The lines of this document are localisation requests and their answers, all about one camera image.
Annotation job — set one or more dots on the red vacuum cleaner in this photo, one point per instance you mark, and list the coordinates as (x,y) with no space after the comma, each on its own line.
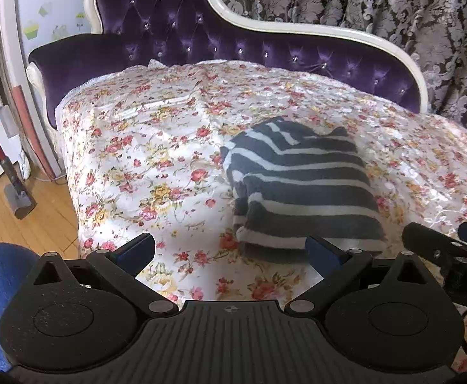
(19,198)

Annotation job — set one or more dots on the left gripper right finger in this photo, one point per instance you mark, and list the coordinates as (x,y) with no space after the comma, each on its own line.
(338,269)

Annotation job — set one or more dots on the grey white striped sweater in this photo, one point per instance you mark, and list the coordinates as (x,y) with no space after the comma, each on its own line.
(290,183)

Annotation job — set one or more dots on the purple tufted chaise sofa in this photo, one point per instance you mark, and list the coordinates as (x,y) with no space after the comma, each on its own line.
(125,33)

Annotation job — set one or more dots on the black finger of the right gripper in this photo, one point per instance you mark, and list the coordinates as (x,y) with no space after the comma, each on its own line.
(430,244)

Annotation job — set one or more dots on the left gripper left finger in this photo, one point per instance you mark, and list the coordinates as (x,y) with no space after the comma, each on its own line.
(119,269)

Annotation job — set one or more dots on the white cabinet with stickers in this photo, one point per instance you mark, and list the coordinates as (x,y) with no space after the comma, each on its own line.
(25,25)

